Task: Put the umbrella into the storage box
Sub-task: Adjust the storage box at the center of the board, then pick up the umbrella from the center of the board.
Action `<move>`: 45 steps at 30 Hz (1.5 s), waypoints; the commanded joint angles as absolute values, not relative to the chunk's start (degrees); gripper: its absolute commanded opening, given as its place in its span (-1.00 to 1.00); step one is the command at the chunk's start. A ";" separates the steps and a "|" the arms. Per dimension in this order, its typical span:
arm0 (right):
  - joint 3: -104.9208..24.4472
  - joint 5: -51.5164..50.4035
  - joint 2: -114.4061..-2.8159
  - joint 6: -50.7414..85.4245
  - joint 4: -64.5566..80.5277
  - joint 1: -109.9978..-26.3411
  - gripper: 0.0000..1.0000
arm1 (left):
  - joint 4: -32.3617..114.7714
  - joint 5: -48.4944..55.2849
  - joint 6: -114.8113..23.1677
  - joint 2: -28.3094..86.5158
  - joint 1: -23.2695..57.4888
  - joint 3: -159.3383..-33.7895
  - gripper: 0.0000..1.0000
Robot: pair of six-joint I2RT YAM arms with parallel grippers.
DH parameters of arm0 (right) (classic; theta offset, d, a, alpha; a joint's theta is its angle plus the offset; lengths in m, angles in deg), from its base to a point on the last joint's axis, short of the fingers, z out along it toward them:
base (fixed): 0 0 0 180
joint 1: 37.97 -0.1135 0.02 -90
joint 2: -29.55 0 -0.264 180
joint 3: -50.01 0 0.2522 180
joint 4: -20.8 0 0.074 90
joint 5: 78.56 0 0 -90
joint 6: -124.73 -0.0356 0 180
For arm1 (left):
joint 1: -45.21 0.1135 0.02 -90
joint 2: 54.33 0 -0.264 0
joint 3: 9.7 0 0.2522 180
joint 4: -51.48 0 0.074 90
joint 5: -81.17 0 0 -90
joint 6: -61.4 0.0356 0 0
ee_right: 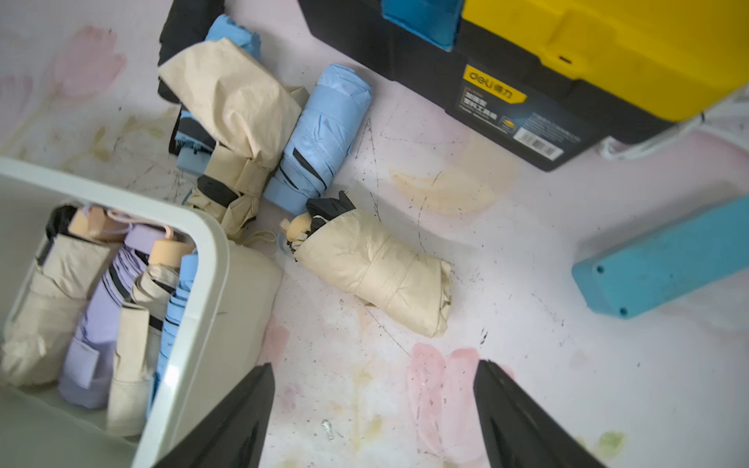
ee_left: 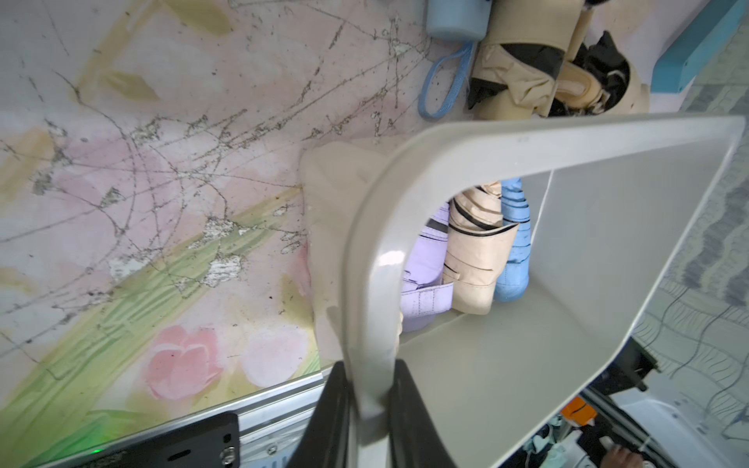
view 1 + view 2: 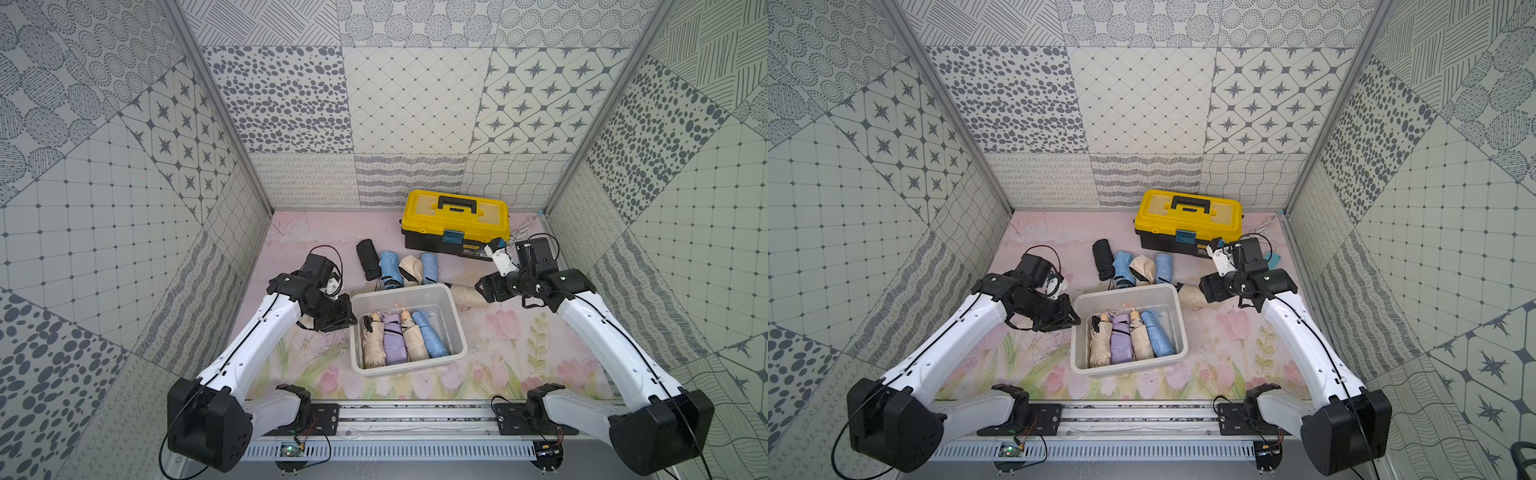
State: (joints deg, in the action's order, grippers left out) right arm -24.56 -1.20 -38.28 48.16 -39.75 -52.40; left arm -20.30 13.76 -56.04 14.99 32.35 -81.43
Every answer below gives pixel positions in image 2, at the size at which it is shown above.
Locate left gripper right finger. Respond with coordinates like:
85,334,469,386
388,359,456,468

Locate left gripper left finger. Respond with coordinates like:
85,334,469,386
287,361,351,468

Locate lilac umbrella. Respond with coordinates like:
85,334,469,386
400,203,454,333

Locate beige umbrella black stripes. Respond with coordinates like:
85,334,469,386
443,181,519,315

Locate white plastic storage box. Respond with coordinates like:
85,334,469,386
300,114,745,467

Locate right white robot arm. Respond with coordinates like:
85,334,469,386
579,339,748,467

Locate beige umbrella black lining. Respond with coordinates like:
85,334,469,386
466,0,592,121

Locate pink floral table mat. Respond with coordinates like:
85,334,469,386
0,0,709,468

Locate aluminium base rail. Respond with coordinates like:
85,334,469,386
44,370,330,467

